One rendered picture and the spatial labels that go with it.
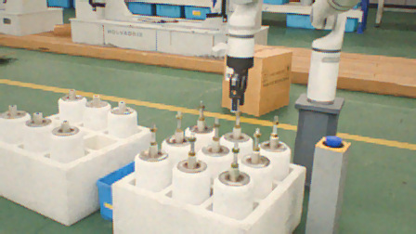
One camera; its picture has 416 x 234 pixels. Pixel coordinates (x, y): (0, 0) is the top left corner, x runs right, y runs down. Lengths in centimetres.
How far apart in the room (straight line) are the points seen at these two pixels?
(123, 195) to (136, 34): 239
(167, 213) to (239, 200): 19
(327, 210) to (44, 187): 79
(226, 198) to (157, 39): 245
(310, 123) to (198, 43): 184
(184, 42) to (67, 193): 213
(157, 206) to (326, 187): 42
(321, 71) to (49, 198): 91
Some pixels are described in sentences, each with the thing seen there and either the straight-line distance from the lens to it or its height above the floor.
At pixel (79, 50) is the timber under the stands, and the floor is 4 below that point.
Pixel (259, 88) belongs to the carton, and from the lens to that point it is 227.
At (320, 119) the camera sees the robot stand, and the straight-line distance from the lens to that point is 154.
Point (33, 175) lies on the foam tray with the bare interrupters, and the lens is 144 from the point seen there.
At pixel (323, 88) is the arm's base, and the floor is 35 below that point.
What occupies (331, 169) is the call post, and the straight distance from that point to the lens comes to 116.
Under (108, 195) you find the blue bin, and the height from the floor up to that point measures 9.
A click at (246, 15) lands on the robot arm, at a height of 60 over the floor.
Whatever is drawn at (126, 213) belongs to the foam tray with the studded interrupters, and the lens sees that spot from 122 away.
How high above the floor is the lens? 73
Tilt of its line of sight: 19 degrees down
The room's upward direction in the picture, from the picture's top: 2 degrees clockwise
